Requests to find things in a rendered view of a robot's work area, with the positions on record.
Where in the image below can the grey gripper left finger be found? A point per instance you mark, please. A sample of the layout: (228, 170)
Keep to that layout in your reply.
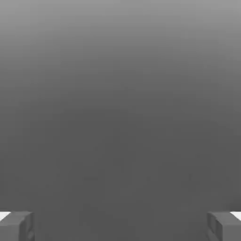
(14, 226)

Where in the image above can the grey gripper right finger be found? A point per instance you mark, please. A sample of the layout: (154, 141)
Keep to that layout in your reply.
(227, 227)

